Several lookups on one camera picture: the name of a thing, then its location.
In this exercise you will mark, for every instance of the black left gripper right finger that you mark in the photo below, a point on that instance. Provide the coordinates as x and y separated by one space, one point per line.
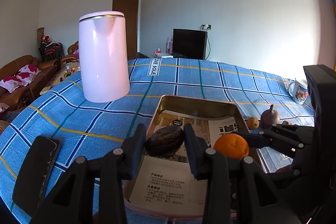
237 190

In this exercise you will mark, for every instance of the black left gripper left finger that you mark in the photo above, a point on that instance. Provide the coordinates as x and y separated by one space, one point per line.
90 191

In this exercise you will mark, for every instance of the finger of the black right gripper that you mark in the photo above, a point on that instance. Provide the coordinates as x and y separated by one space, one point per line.
296 134
282 144

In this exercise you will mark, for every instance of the large orange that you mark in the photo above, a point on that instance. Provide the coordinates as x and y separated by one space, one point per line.
232 146

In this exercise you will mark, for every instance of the dark brown chestnut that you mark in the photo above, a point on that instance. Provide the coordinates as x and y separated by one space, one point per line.
165 141

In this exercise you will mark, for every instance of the small yellow kumquat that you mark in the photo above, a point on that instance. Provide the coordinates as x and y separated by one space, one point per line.
252 123

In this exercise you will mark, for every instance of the purple mangosteen fruit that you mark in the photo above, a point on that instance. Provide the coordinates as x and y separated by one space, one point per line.
269 118

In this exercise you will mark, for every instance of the pink metal tin box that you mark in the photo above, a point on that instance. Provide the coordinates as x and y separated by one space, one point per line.
194 107

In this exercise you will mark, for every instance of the colourful printed white mug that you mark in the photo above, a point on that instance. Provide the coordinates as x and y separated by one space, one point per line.
298 91

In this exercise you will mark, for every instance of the black smartphone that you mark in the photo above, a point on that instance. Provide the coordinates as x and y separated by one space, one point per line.
34 174

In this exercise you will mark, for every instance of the paper leaflet in tin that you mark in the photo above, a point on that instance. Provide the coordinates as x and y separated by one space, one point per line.
165 186

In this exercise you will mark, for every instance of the blue plaid tablecloth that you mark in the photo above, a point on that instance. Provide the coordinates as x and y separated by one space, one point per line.
93 129

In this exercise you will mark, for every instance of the brown leather sofa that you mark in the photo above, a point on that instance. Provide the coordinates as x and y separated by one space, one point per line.
20 96

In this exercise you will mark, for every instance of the low tv cabinet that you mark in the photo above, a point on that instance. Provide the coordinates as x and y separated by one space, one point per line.
155 55

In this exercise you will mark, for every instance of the black television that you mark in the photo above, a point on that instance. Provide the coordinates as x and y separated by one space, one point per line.
189 44

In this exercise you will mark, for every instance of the pink floral cushion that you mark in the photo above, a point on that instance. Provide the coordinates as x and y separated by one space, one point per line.
24 77

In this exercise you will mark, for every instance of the pink electric kettle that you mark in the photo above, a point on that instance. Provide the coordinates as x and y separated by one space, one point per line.
103 56

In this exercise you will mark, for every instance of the brown leather armchair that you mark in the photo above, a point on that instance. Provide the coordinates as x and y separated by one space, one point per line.
72 55

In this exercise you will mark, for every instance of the dark brown far door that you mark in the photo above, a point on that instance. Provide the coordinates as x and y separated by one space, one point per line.
130 10

